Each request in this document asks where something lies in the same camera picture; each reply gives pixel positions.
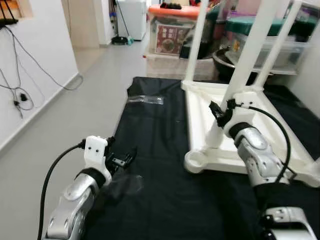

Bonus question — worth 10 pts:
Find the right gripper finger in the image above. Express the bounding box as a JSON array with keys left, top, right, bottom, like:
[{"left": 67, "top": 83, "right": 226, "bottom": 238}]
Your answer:
[{"left": 208, "top": 101, "right": 225, "bottom": 126}]

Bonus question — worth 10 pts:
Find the white plastic table top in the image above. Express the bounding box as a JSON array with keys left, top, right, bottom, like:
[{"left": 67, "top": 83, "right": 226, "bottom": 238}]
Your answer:
[{"left": 181, "top": 80, "right": 320, "bottom": 188}]

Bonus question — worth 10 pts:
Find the white plastic table leg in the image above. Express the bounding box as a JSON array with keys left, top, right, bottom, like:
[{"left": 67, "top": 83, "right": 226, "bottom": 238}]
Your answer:
[
  {"left": 207, "top": 0, "right": 286, "bottom": 148},
  {"left": 186, "top": 0, "right": 211, "bottom": 85},
  {"left": 257, "top": 0, "right": 305, "bottom": 88}
]

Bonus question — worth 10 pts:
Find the clear tape patch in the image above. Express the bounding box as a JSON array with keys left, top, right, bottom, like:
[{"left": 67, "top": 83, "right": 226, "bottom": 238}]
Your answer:
[{"left": 107, "top": 174, "right": 146, "bottom": 198}]

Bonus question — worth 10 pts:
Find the black table cloth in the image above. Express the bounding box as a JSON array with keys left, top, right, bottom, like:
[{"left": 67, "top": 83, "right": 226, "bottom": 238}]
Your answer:
[{"left": 82, "top": 76, "right": 320, "bottom": 240}]

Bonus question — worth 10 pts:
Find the black wok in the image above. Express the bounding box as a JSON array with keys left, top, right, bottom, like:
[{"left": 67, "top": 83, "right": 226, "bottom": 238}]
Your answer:
[{"left": 212, "top": 49, "right": 281, "bottom": 81}]

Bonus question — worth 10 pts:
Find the beige cloth-covered bench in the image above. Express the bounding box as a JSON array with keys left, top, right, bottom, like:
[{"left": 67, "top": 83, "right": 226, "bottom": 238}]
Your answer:
[{"left": 145, "top": 52, "right": 221, "bottom": 80}]

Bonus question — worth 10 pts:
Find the black bag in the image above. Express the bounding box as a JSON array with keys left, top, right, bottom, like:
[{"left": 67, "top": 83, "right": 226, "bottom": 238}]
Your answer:
[{"left": 202, "top": 2, "right": 231, "bottom": 58}]

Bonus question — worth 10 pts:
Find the red printed cardboard box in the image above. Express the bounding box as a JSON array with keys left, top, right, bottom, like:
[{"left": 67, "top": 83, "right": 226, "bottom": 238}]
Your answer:
[{"left": 155, "top": 24, "right": 193, "bottom": 56}]

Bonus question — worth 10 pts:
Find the clear plastic container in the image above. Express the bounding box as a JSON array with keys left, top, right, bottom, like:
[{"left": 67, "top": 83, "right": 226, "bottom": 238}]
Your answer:
[{"left": 235, "top": 34, "right": 313, "bottom": 71}]

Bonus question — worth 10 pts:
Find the mop with black head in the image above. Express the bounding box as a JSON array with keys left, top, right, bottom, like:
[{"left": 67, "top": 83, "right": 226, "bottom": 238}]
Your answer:
[{"left": 111, "top": 0, "right": 135, "bottom": 46}]

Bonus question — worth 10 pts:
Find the clear storage bin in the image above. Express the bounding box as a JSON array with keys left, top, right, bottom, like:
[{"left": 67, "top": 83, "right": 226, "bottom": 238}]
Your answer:
[{"left": 150, "top": 15, "right": 198, "bottom": 57}]

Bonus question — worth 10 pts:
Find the orange bin lid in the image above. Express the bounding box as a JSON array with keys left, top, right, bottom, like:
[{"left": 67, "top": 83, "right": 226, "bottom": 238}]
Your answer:
[{"left": 148, "top": 4, "right": 213, "bottom": 18}]

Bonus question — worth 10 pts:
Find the small black object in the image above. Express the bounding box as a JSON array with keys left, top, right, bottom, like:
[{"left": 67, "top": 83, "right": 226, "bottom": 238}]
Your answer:
[{"left": 161, "top": 2, "right": 183, "bottom": 10}]

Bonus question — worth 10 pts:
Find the white fridge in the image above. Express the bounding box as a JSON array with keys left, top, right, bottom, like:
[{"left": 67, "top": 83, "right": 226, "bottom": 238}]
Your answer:
[{"left": 117, "top": 0, "right": 148, "bottom": 41}]

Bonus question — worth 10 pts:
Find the black router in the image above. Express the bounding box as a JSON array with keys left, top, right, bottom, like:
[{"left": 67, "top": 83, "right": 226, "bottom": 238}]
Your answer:
[{"left": 0, "top": 0, "right": 20, "bottom": 27}]

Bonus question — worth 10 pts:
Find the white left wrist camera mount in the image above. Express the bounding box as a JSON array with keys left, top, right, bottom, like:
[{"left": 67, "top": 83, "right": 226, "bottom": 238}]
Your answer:
[{"left": 83, "top": 136, "right": 113, "bottom": 186}]

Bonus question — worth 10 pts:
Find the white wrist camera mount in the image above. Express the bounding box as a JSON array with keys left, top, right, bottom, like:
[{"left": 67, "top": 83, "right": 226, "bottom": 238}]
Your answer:
[
  {"left": 225, "top": 91, "right": 263, "bottom": 138},
  {"left": 83, "top": 136, "right": 113, "bottom": 186}
]

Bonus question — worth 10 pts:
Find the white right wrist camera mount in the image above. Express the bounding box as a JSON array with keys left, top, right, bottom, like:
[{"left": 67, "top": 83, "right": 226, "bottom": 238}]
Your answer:
[{"left": 225, "top": 91, "right": 263, "bottom": 138}]

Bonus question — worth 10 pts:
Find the black wall cable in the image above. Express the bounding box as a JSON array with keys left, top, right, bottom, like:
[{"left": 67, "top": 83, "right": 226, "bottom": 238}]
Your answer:
[{"left": 0, "top": 25, "right": 85, "bottom": 118}]

